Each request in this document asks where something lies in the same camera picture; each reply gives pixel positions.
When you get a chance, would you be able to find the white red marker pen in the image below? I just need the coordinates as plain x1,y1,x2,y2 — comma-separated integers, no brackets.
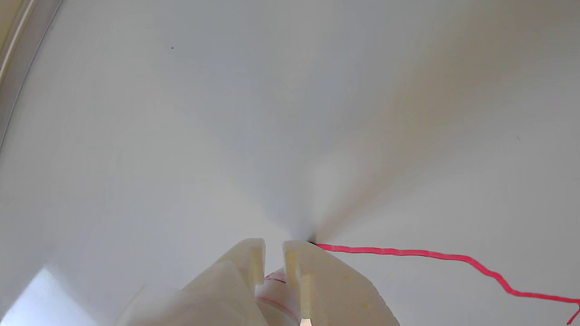
254,240,318,326

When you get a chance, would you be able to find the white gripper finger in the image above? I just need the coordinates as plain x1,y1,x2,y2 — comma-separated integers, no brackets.
282,240,401,326
113,238,268,326

